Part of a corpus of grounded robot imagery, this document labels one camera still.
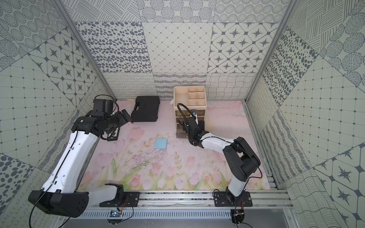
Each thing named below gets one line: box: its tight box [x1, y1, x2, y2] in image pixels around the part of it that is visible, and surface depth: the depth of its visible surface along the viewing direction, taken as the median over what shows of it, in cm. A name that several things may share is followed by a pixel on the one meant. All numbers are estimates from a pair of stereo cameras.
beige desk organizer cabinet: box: [173, 85, 208, 121], surface depth 90 cm
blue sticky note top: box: [154, 137, 168, 150], surface depth 97 cm
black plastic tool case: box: [130, 95, 161, 123], surface depth 113 cm
